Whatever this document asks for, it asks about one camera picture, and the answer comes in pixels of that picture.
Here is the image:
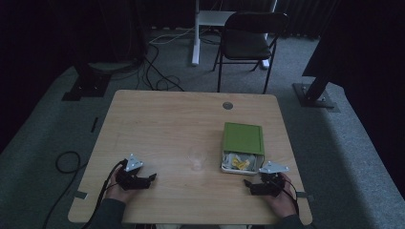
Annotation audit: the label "black slanted stand with base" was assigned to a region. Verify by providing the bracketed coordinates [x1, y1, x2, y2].
[291, 53, 341, 114]

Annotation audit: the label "black folding chair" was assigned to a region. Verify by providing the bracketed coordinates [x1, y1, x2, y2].
[212, 11, 290, 95]

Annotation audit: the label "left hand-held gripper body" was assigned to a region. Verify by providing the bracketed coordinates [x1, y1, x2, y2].
[115, 154, 151, 192]

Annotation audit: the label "white floor cable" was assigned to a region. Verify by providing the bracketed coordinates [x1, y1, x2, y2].
[148, 26, 196, 46]

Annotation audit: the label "white box tray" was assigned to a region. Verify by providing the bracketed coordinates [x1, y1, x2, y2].
[220, 150, 266, 176]

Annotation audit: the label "person's left hand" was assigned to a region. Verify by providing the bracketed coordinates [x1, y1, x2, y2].
[105, 175, 138, 204]

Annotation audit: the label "black tangled floor cables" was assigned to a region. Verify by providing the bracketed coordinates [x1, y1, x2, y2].
[136, 41, 186, 94]

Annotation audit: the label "person's right hand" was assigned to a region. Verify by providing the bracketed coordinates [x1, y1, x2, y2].
[265, 172, 299, 219]

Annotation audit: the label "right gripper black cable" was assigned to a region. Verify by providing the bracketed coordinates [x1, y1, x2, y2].
[275, 174, 301, 218]

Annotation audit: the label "black stand base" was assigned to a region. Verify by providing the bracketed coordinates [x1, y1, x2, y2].
[61, 61, 113, 102]

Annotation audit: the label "green box sleeve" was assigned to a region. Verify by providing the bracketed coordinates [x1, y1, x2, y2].
[222, 121, 266, 156]

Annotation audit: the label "clear glass cup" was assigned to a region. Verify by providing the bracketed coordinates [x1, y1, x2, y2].
[186, 145, 208, 173]

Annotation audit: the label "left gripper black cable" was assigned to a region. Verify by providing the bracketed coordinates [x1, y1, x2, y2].
[80, 159, 128, 229]

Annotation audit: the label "black looped floor cable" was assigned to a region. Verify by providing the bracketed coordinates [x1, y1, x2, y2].
[41, 150, 89, 229]

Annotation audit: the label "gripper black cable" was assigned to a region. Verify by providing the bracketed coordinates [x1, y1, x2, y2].
[80, 159, 128, 229]
[275, 174, 301, 218]

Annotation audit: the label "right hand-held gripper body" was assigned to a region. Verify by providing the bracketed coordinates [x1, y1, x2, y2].
[253, 160, 291, 197]

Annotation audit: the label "yellow tea bag packet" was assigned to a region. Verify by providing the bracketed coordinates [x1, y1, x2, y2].
[231, 157, 251, 170]

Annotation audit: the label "white desk frame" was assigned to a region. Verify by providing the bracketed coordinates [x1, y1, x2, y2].
[190, 0, 279, 70]

